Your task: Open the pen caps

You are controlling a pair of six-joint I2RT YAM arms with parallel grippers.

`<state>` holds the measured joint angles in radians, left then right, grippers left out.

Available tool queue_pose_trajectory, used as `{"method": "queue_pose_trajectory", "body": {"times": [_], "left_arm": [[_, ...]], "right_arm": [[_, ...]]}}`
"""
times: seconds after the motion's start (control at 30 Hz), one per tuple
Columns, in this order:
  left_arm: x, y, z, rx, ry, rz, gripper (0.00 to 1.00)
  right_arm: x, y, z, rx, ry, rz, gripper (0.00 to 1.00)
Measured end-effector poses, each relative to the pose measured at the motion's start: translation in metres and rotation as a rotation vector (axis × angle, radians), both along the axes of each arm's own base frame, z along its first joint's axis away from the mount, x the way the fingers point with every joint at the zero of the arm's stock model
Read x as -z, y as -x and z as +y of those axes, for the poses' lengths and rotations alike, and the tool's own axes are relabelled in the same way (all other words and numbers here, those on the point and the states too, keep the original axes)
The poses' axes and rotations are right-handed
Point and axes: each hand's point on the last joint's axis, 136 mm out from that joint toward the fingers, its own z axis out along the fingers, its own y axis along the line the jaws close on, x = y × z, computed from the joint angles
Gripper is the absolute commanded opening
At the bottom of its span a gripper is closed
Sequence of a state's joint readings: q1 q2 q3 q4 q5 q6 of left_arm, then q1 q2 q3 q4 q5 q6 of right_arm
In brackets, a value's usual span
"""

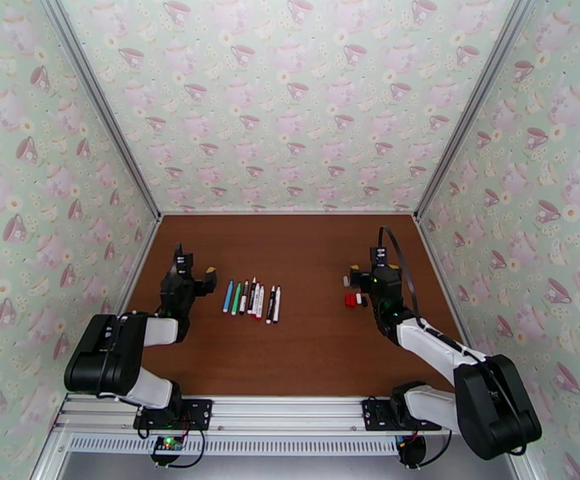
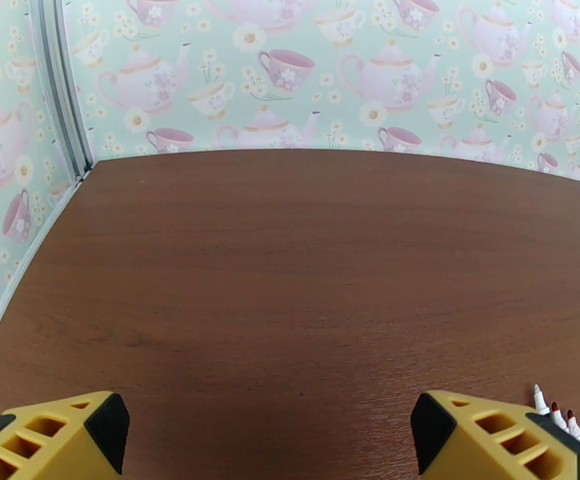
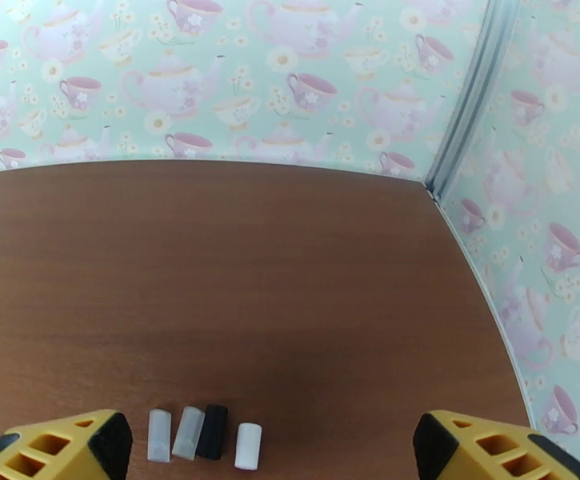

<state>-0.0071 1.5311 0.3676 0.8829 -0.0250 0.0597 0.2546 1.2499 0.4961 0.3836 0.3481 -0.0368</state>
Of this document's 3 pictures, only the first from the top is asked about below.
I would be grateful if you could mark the green pen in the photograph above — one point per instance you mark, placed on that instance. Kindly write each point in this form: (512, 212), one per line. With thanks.
(237, 297)

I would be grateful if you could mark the round black controller housing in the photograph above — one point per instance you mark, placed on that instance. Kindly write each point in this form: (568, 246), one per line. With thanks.
(412, 451)

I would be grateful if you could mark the aluminium corner post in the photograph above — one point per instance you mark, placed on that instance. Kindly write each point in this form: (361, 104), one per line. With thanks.
(479, 93)
(97, 93)

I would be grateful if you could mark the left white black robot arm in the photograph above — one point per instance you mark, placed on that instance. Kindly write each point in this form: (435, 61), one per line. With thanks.
(162, 331)

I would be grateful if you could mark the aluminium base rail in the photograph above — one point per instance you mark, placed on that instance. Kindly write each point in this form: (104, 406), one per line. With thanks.
(289, 413)

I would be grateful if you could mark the blue pen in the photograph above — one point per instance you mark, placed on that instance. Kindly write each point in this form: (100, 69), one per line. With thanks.
(228, 296)

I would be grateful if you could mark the black barrel marker pen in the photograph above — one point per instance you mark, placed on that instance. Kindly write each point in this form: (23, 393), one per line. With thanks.
(251, 296)
(270, 306)

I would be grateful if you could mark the black whiteboard marker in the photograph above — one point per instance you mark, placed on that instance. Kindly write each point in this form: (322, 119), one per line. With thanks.
(244, 298)
(277, 304)

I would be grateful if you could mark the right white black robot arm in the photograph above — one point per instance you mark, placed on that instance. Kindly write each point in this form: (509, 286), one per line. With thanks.
(434, 343)

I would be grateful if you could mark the aluminium table edge rail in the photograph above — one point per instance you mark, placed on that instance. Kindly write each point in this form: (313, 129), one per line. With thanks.
(289, 213)

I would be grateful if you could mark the circuit board with green light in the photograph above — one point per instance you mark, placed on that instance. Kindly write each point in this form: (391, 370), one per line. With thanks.
(167, 445)

